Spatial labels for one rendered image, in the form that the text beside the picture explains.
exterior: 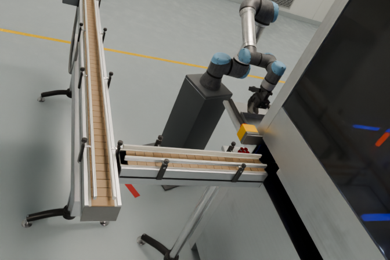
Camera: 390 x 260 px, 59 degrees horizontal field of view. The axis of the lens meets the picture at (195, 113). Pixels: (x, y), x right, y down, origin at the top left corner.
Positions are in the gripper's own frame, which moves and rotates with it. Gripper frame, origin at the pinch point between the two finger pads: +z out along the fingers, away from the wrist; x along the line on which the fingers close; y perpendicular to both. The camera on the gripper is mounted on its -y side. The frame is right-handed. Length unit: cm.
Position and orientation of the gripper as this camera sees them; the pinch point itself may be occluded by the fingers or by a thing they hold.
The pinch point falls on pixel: (249, 111)
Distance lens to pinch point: 205.1
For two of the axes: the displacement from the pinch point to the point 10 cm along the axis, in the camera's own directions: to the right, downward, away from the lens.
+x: 9.0, 1.1, 4.1
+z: -3.5, 7.4, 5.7
